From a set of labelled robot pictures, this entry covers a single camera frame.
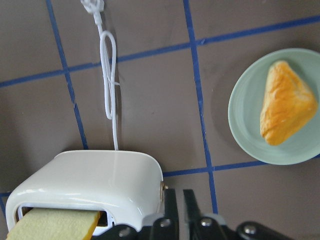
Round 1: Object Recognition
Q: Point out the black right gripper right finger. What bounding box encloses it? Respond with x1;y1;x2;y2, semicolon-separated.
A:
183;189;225;240

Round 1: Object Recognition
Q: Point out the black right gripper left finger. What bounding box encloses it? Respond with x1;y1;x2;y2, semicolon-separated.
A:
151;189;179;240

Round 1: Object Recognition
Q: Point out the white two-slot toaster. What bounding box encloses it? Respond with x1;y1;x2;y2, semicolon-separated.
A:
5;150;164;236

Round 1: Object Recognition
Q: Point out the bread slice in toaster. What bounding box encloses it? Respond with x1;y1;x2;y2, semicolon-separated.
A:
6;208;101;240

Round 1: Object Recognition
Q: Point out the green round plate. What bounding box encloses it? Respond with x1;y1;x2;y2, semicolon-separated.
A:
228;48;320;165

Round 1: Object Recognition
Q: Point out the golden pastry on plate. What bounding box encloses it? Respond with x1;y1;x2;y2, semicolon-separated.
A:
259;60;318;146

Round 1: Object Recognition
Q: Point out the white power cord with plug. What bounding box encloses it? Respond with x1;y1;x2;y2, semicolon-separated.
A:
80;0;121;151

